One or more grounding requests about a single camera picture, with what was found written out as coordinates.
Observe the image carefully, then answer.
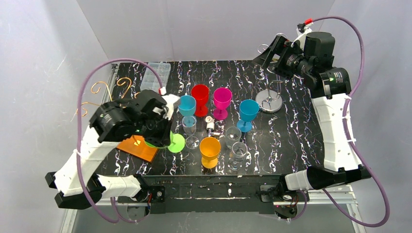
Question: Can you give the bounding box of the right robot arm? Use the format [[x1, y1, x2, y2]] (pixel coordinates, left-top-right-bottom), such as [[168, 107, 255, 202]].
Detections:
[[253, 32, 371, 192]]

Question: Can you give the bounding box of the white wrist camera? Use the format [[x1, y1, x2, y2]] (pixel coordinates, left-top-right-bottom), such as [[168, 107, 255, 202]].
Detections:
[[158, 87, 181, 120], [293, 18, 313, 49]]

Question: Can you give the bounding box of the clear plastic screw box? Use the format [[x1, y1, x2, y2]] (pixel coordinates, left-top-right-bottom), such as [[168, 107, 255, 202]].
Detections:
[[140, 62, 171, 92]]

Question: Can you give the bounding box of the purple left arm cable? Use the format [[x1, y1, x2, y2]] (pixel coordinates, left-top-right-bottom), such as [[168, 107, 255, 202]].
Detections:
[[76, 58, 166, 224]]

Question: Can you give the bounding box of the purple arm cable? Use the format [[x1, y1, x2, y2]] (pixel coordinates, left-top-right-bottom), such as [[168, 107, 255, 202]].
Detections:
[[76, 58, 166, 224], [310, 16, 391, 228]]

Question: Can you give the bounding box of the pink wine glass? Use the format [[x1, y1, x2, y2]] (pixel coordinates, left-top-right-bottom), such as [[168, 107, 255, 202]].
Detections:
[[213, 87, 232, 120]]

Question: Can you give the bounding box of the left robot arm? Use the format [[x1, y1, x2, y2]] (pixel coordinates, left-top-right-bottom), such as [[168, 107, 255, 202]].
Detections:
[[45, 90, 180, 210]]

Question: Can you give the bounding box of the clear wine glass silver rack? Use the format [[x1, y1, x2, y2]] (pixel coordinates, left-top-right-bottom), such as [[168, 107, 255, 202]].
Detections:
[[228, 142, 248, 170]]

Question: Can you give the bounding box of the aluminium front rail frame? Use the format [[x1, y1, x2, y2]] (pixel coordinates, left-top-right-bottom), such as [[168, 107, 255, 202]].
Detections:
[[60, 176, 365, 233]]

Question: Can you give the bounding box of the orange yellow wine glass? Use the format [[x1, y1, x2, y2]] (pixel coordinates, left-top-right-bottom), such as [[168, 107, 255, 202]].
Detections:
[[199, 137, 221, 169]]

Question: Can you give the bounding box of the orange wooden rack base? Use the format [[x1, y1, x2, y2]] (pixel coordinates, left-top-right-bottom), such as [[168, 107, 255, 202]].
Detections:
[[117, 135, 158, 163]]

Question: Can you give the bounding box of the gold wire glass rack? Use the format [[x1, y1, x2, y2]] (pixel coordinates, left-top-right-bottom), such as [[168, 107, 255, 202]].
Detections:
[[74, 77, 134, 117]]

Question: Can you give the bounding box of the green wine glass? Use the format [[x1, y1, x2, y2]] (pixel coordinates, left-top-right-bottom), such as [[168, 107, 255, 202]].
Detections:
[[145, 131, 185, 153]]

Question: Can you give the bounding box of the silver wire glass rack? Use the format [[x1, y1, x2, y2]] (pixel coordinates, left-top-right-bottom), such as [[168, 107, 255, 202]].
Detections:
[[257, 32, 305, 107]]

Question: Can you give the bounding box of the light blue wine glass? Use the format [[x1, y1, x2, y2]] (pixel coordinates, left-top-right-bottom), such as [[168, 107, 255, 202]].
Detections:
[[178, 95, 196, 127]]

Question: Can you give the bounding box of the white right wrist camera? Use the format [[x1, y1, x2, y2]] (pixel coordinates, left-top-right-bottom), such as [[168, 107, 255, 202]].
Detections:
[[293, 18, 313, 49]]

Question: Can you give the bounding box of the red wine glass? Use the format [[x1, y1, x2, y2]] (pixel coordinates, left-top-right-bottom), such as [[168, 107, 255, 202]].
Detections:
[[191, 84, 209, 117]]

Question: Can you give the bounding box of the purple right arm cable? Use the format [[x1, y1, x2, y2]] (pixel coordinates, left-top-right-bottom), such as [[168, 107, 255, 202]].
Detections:
[[310, 16, 391, 228]]

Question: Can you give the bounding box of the blue wine glass silver rack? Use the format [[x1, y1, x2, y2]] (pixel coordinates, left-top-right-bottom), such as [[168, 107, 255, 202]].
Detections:
[[237, 100, 260, 133]]

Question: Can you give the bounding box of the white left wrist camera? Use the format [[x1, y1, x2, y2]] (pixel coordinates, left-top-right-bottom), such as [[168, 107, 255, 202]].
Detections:
[[158, 87, 181, 120]]

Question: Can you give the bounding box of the clear wine glass gold rack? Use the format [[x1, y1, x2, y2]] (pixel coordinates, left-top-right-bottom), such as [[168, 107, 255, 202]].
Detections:
[[182, 116, 200, 150]]

